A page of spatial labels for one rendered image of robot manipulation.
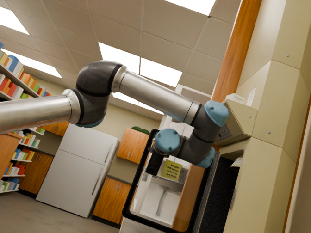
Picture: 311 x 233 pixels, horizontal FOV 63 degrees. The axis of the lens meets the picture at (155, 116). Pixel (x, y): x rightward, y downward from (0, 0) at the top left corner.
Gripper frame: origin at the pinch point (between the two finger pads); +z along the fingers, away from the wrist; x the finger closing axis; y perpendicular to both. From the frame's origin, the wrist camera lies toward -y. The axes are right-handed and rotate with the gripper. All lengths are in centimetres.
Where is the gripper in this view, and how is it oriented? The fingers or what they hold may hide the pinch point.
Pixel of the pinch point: (156, 154)
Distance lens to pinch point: 112.4
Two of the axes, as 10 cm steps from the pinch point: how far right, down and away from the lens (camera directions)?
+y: 3.3, -9.1, 2.4
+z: -0.8, 2.3, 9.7
